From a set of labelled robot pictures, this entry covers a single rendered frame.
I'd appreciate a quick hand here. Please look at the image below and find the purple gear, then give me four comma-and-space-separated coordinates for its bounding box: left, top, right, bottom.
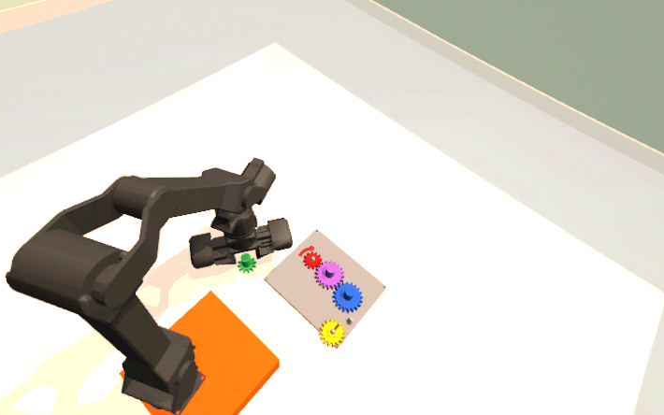
314, 261, 344, 290

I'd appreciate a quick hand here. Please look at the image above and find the yellow gear with black stripe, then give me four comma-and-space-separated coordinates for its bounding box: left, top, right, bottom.
319, 319, 346, 348

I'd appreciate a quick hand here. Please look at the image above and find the red gear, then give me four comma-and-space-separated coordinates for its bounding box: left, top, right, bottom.
303, 252, 322, 269

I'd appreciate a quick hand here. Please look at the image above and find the green gear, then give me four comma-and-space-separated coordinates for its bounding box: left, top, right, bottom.
237, 252, 257, 274

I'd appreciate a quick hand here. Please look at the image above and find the blue gear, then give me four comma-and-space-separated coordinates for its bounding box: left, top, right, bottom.
332, 281, 363, 314

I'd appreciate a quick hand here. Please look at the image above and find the red curved arrow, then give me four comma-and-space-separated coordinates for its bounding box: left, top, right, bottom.
299, 246, 314, 256

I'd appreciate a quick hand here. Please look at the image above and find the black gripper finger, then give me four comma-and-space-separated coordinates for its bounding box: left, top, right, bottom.
211, 236, 237, 265
255, 246, 274, 260

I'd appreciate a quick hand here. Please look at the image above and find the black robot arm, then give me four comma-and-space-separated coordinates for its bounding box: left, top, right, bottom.
6, 157, 276, 415

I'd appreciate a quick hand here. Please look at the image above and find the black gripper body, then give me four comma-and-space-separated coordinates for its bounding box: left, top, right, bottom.
189, 218, 293, 269

